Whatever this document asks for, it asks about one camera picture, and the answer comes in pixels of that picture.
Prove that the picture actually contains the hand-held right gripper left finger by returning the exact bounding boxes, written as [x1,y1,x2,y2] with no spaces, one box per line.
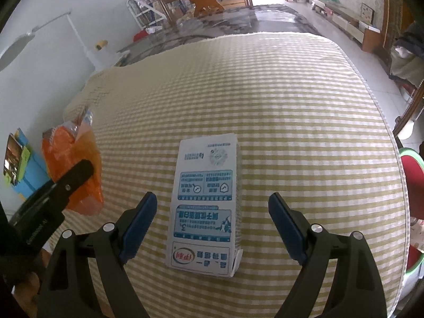
[36,191,158,318]

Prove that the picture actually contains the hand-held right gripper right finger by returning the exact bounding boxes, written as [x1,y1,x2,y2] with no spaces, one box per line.
[268,192,388,318]

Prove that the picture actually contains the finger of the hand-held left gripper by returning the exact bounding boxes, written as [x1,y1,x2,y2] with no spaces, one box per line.
[23,160,94,213]

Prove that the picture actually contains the orange plastic bag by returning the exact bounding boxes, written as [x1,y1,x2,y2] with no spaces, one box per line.
[41,106,103,216]

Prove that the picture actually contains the blue white milk carton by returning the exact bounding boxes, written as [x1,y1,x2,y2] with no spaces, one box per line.
[166,133,243,278]

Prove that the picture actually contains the red bin with green rim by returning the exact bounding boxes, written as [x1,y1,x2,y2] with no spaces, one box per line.
[399,147,424,277]

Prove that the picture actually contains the blue box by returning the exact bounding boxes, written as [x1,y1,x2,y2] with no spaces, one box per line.
[3,129,54,202]

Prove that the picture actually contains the shiny green packet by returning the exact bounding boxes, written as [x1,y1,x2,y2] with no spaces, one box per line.
[3,133,32,186]

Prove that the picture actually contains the yellow white striped mat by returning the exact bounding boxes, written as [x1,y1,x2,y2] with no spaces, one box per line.
[50,32,416,318]

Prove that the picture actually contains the white desk lamp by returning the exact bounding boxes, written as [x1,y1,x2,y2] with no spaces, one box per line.
[0,10,96,73]

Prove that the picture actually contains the carved wooden chair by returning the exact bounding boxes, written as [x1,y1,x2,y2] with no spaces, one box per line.
[392,83,424,140]

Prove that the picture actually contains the wooden television cabinet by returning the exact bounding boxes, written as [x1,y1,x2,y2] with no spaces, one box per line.
[311,0,381,52]

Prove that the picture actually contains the wooden chair with dark jacket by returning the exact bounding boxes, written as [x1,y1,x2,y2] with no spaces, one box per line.
[390,21,424,87]

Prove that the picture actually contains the grey patterned tablecloth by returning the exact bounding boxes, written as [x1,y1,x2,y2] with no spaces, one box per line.
[117,4,320,67]

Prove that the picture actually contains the small framed picture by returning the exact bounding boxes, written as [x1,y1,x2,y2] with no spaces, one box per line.
[360,3,375,24]

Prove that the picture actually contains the white wire bookshelf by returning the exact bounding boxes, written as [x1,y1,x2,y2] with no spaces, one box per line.
[127,0,166,29]

